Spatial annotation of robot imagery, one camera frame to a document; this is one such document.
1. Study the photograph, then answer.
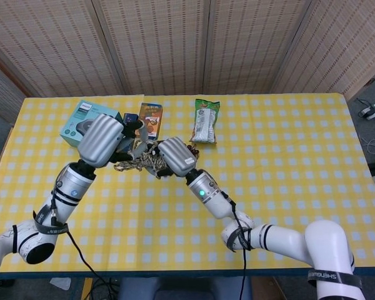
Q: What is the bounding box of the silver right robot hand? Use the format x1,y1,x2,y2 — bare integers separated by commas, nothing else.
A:
145,136,198,180

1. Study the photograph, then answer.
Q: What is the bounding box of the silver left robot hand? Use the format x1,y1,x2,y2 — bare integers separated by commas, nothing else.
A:
77,114,144,168

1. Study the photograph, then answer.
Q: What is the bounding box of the speckled beige braided rope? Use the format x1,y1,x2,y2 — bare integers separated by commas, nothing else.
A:
113,139,168,176

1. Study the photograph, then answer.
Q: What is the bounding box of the dark red grape bunch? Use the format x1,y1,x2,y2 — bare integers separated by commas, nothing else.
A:
187,142,201,160

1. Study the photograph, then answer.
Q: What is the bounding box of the teal Philips product box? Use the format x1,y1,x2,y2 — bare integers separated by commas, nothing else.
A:
59,99,119,148

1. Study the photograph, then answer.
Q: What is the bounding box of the green and silver snack bag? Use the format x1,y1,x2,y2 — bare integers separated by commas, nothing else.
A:
189,98,221,144

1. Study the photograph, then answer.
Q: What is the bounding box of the orange snack box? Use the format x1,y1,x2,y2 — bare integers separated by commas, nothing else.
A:
137,102,163,140

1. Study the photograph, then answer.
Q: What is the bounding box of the yellow white checked tablecloth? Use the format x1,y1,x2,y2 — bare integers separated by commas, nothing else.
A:
0,92,375,274

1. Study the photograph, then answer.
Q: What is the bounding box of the woven bamboo folding screen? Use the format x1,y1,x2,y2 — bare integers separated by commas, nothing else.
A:
0,0,375,124

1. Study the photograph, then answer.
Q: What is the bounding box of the crumpled white paper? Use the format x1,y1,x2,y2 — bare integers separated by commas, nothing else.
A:
49,276,72,290

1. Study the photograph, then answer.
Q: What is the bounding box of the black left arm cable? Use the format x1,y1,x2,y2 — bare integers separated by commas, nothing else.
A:
48,174,116,300

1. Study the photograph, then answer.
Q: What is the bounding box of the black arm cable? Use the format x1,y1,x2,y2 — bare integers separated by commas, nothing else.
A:
48,174,116,300
206,177,253,300

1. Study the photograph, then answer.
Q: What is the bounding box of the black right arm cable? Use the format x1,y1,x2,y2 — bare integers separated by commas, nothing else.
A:
206,177,253,300

